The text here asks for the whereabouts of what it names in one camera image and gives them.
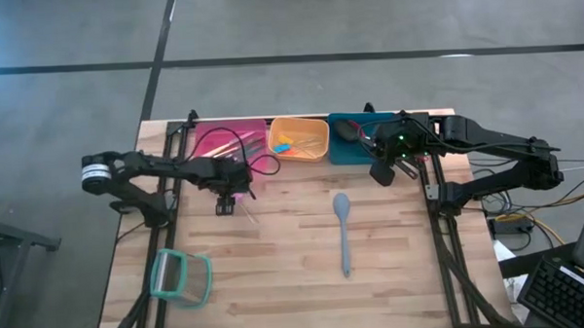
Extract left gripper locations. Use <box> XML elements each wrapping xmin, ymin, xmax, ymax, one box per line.
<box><xmin>198</xmin><ymin>157</ymin><xmax>256</xmax><ymax>218</ymax></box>

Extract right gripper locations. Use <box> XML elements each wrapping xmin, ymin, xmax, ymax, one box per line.
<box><xmin>367</xmin><ymin>113</ymin><xmax>443</xmax><ymax>184</ymax></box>

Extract pale yellow handled knife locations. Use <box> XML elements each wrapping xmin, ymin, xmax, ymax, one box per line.
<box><xmin>217</xmin><ymin>137</ymin><xmax>269</xmax><ymax>156</ymax></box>

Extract black slotted spoon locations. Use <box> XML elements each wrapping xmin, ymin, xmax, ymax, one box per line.
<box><xmin>332</xmin><ymin>118</ymin><xmax>361</xmax><ymax>145</ymax></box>

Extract grey-blue silicone spoon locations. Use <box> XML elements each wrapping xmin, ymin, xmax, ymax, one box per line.
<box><xmin>331</xmin><ymin>190</ymin><xmax>354</xmax><ymax>279</ymax></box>

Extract blue spatula clear handle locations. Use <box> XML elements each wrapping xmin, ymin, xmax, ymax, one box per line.
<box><xmin>272</xmin><ymin>140</ymin><xmax>325</xmax><ymax>161</ymax></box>

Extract yellow spatula clear handle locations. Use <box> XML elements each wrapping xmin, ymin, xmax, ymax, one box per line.
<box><xmin>276</xmin><ymin>130</ymin><xmax>324</xmax><ymax>151</ymax></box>

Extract blue plastic bin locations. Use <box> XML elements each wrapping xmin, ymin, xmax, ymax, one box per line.
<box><xmin>326</xmin><ymin>110</ymin><xmax>400</xmax><ymax>167</ymax></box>

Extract pink plastic bin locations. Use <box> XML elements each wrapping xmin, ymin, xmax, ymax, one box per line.
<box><xmin>195</xmin><ymin>118</ymin><xmax>270</xmax><ymax>171</ymax></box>

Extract teal framed mesh strainer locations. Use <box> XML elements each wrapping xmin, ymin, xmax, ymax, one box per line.
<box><xmin>147</xmin><ymin>245</ymin><xmax>215</xmax><ymax>312</ymax></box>

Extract orange plastic bin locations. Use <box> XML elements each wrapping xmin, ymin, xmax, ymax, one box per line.
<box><xmin>266</xmin><ymin>114</ymin><xmax>332</xmax><ymax>164</ymax></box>

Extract black power strip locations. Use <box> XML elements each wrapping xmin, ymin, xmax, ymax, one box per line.
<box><xmin>487</xmin><ymin>215</ymin><xmax>535</xmax><ymax>237</ymax></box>

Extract white paper sheet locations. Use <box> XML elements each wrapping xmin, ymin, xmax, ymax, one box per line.
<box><xmin>492</xmin><ymin>237</ymin><xmax>523</xmax><ymax>318</ymax></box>

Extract black keyboard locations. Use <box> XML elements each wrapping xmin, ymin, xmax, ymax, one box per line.
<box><xmin>514</xmin><ymin>254</ymin><xmax>584</xmax><ymax>328</ymax></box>

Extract black metal stand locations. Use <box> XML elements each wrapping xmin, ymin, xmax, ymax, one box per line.
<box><xmin>0</xmin><ymin>209</ymin><xmax>65</xmax><ymax>328</ymax></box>

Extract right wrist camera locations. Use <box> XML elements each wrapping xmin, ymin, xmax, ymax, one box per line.
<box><xmin>368</xmin><ymin>159</ymin><xmax>398</xmax><ymax>189</ymax></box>

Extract black aluminium table frame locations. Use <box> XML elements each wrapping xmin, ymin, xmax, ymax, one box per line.
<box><xmin>89</xmin><ymin>96</ymin><xmax>521</xmax><ymax>328</ymax></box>

